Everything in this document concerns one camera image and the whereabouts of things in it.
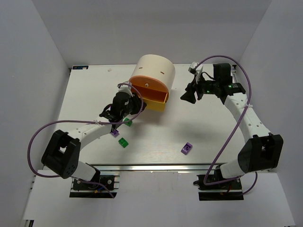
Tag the purple lego brick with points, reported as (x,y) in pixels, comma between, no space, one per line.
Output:
(186,149)
(115,133)

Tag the green lego brick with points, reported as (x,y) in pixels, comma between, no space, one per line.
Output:
(128,122)
(123,142)

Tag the yellow drawer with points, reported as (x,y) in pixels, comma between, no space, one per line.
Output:
(155,100)

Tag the aluminium rail front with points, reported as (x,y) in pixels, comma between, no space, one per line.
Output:
(156,167)

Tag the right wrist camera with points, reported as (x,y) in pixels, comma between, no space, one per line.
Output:
(196,70)

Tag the cream drawer cabinet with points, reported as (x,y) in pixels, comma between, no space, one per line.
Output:
(157,67)

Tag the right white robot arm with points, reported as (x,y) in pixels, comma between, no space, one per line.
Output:
(262,149)

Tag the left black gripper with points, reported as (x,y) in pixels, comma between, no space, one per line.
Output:
(134,104)

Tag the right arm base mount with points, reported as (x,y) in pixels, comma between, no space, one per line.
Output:
(229,191)

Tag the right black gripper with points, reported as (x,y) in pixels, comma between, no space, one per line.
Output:
(196,88)

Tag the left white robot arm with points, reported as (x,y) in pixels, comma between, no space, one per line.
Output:
(63,150)

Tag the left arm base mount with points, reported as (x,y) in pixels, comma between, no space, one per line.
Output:
(106,187)

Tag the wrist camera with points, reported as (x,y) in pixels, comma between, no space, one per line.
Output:
(125,87)
(196,70)

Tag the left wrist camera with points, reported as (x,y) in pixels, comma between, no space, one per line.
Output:
(125,87)

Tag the orange top drawer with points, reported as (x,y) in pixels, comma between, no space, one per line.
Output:
(148,83)

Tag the green lego brick middle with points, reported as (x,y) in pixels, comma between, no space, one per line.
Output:
(128,122)

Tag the blue label left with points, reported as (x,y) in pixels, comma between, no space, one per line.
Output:
(85,67)

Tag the green lego brick lower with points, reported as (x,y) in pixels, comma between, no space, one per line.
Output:
(123,142)

